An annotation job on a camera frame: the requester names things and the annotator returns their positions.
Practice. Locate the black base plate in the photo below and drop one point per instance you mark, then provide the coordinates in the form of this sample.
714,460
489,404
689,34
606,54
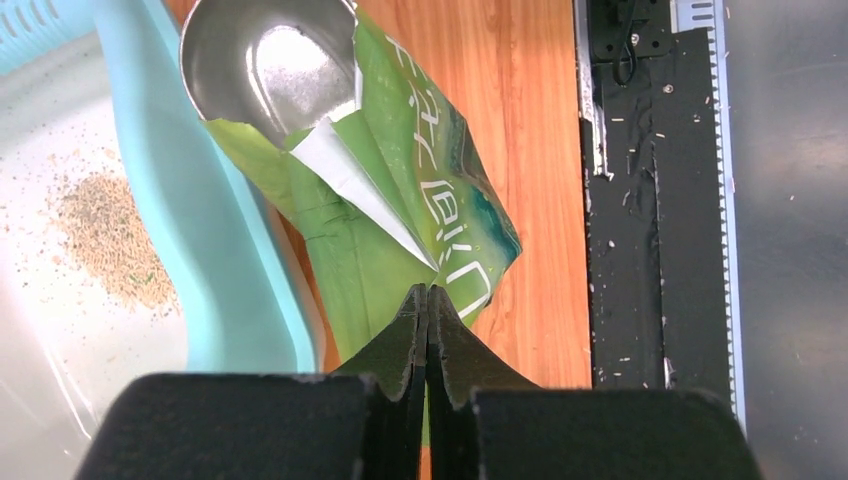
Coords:
660,210

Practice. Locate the green cat litter bag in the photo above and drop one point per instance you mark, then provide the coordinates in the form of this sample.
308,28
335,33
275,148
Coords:
391,195

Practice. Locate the light blue litter box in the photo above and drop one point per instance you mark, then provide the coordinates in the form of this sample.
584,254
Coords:
94,87

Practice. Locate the beige cat litter pile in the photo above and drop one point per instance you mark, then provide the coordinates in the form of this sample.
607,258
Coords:
106,237

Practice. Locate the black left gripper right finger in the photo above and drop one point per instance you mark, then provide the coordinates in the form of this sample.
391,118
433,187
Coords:
459,365

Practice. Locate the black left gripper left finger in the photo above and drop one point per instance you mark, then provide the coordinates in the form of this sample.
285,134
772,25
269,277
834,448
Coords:
379,430

